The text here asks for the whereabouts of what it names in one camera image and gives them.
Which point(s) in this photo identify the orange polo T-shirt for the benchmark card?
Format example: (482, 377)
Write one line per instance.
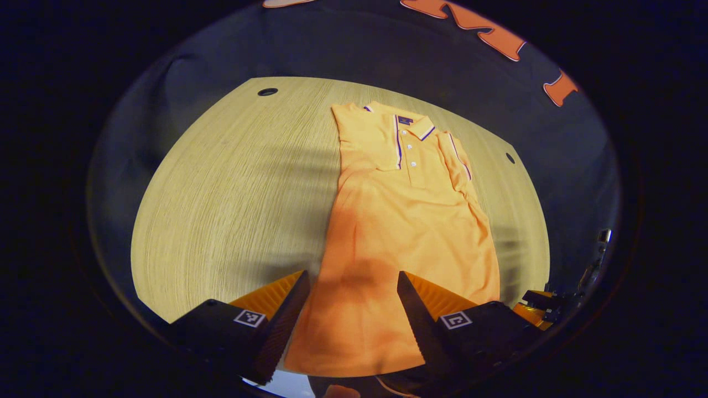
(409, 232)

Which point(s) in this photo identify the person's dark clothing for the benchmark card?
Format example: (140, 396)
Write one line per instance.
(398, 387)

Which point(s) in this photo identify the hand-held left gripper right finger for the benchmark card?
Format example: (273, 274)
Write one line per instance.
(423, 331)

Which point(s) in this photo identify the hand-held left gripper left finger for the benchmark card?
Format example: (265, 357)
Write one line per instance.
(282, 331)

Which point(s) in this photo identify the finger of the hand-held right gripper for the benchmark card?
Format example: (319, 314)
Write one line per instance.
(534, 309)

